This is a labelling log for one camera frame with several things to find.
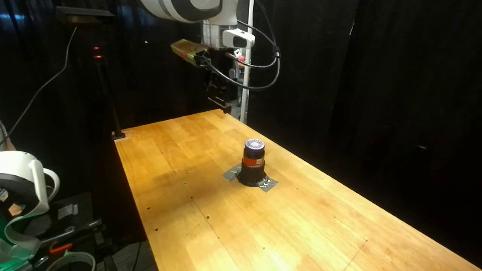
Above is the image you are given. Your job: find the dark upturned cup orange band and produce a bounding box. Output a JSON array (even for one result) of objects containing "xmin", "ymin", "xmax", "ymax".
[{"xmin": 237, "ymin": 139, "xmax": 267, "ymax": 187}]

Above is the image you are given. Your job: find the white pole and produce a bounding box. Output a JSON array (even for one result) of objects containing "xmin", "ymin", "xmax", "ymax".
[{"xmin": 239, "ymin": 0, "xmax": 255, "ymax": 125}]

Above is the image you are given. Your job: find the grey tape strip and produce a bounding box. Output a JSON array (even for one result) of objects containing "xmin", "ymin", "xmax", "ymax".
[
  {"xmin": 222, "ymin": 163, "xmax": 242, "ymax": 182},
  {"xmin": 257, "ymin": 177, "xmax": 279, "ymax": 193}
]

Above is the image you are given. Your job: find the black curtain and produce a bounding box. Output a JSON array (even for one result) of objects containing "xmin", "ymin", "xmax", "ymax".
[{"xmin": 0, "ymin": 0, "xmax": 482, "ymax": 267}]

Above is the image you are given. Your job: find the white headset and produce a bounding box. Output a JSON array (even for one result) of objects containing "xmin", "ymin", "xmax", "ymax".
[{"xmin": 0, "ymin": 151, "xmax": 61, "ymax": 271}]

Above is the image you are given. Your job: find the white hand controller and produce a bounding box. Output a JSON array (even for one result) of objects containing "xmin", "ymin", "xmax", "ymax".
[{"xmin": 45, "ymin": 251, "xmax": 97, "ymax": 271}]

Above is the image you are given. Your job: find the camera on mount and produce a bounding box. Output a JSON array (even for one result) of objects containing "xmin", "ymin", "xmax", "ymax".
[{"xmin": 55, "ymin": 6, "xmax": 127, "ymax": 141}]

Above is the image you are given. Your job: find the grey cable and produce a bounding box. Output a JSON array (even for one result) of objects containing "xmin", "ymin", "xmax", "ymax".
[{"xmin": 0, "ymin": 26, "xmax": 78, "ymax": 146}]

